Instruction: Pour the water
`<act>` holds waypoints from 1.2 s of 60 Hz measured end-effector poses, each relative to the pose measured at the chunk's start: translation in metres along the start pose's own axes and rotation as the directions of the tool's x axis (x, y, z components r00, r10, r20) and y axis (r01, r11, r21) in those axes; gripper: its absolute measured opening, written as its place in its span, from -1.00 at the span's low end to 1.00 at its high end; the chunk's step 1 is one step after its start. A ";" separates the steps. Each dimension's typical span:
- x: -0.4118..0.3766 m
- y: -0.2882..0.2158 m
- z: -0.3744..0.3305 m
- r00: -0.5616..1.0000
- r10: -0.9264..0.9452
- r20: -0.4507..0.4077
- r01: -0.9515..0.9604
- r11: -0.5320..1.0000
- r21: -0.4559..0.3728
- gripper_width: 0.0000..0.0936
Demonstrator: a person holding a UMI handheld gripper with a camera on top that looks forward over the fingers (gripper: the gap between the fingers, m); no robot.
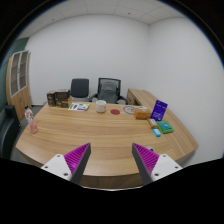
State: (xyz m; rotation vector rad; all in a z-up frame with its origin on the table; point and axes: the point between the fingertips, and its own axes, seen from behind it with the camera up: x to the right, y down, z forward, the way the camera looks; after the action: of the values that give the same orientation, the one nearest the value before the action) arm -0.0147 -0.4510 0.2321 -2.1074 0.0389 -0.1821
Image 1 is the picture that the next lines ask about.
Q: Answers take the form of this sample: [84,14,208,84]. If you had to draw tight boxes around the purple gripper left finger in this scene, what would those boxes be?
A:
[40,142,92,185]

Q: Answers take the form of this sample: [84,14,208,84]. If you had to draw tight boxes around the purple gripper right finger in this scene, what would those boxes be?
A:
[131,142,184,186]

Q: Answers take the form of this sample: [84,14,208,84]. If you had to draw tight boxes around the clear bottle pink drink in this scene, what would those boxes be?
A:
[25,106,38,134]

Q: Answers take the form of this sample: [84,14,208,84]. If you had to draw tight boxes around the small blue white packet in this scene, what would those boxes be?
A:
[153,128,161,137]

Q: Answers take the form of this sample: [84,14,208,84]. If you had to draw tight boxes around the small tan box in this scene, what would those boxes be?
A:
[148,118,158,128]

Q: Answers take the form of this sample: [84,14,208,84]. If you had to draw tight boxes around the green flat box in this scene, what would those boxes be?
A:
[157,121,174,134]

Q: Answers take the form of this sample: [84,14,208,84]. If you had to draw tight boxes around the orange cardboard box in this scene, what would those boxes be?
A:
[134,108,148,119]

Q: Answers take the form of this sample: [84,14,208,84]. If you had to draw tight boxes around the round grey patterned plate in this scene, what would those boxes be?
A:
[123,105,135,115]

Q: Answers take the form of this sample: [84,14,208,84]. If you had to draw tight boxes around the purple standing booklet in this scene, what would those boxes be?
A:
[151,100,167,121]

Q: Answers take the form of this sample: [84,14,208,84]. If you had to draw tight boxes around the green white leaflet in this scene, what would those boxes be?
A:
[68,103,90,111]

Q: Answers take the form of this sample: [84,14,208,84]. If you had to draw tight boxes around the red round coaster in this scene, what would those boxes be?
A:
[110,109,120,115]

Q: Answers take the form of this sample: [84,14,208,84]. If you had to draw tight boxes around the white paper cup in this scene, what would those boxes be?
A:
[96,100,106,113]

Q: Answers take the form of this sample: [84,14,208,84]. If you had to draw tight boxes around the dark brown box stack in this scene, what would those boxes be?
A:
[55,89,72,108]

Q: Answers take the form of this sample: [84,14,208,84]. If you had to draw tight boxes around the wooden side desk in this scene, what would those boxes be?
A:
[127,88,157,109]

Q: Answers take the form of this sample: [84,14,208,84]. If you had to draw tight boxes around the black visitor chair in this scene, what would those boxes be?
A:
[71,78,90,101]

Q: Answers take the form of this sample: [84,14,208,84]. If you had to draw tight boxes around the small brown box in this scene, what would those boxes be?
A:
[47,90,56,106]

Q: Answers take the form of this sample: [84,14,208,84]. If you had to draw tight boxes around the black leather chair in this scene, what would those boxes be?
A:
[0,105,21,159]

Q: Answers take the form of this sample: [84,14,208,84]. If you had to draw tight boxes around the grey mesh office chair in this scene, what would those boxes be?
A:
[89,78,128,104]

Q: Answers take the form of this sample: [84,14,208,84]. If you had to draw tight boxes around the wooden glass-door cabinet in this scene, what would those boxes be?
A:
[6,51,31,120]

